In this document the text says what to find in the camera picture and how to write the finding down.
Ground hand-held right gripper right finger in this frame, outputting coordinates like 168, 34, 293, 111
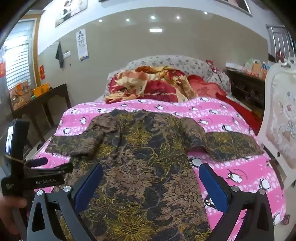
199, 163, 275, 241

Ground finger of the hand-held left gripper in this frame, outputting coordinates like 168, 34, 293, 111
24, 157, 48, 168
26, 162, 74, 177

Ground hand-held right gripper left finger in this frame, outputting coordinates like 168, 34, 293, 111
26, 163, 104, 241

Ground brown floral shirt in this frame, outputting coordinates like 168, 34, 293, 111
45, 109, 265, 241

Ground person's left hand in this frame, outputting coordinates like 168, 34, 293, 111
0, 193, 28, 235

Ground pink penguin blanket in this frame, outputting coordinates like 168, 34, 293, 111
35, 97, 287, 241

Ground cardboard box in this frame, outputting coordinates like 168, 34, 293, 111
9, 81, 32, 111

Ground orange plastic basin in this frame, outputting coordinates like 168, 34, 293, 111
32, 83, 51, 97

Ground dark wooden table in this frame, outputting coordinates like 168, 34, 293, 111
10, 83, 72, 143

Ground window with blinds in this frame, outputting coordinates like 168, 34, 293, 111
3, 20, 36, 90

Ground white upholstered chair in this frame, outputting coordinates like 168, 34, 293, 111
257, 61, 296, 189

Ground dark hanging cloth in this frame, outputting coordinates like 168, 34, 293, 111
55, 42, 65, 69

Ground dark wooden cabinet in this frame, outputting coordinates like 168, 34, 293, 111
225, 68, 266, 117

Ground red yellow floral quilt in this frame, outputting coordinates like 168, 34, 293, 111
105, 65, 198, 104

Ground red plush toy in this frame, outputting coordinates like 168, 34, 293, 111
206, 60, 219, 74

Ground colourful bags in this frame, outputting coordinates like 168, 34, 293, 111
242, 58, 271, 80

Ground metal railing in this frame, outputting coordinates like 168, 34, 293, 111
266, 24, 296, 64

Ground wall calendar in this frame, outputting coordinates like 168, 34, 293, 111
76, 28, 89, 62

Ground wall photo poster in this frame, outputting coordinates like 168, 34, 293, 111
55, 0, 88, 28

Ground framed wall picture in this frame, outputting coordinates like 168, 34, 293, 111
214, 0, 253, 17

